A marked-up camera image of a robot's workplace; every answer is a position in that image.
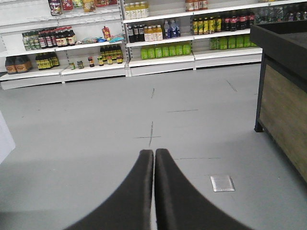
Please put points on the white supermarket shelf unit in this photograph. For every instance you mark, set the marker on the white supermarket shelf unit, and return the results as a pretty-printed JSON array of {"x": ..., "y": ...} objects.
[{"x": 57, "y": 41}]

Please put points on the silver floor outlet plate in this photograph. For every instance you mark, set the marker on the silver floor outlet plate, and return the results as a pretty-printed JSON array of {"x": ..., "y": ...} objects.
[{"x": 222, "y": 183}]

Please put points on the black wooden display table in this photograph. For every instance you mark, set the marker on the black wooden display table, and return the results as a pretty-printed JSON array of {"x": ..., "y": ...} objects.
[{"x": 282, "y": 95}]

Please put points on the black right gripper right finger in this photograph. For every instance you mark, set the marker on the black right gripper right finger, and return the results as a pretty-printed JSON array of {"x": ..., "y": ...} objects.
[{"x": 180, "y": 206}]

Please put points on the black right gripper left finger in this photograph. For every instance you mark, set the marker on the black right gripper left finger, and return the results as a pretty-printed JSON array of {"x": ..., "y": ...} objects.
[{"x": 129, "y": 206}]

